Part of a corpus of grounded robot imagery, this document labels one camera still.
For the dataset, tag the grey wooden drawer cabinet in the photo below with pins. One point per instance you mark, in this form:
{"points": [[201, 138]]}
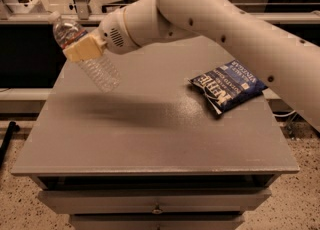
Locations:
{"points": [[108, 159]]}

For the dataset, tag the blue kettle chips bag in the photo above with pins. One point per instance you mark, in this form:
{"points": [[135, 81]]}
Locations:
{"points": [[228, 86]]}

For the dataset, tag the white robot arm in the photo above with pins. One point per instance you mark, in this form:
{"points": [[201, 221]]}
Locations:
{"points": [[287, 64]]}

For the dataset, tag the round metal drawer knob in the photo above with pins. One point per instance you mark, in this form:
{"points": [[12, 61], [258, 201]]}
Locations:
{"points": [[157, 211]]}

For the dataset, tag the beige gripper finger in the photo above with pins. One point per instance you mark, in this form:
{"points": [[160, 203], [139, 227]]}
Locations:
{"points": [[84, 46]]}

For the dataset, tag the black pole on floor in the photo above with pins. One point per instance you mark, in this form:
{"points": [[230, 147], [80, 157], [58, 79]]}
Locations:
{"points": [[12, 128]]}

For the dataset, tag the grey metal railing frame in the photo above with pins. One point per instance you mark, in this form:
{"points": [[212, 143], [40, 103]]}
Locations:
{"points": [[50, 10]]}

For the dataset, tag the clear plastic water bottle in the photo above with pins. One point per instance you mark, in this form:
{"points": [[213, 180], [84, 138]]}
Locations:
{"points": [[101, 71]]}

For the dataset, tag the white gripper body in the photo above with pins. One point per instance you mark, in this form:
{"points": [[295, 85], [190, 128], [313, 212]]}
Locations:
{"points": [[112, 33]]}

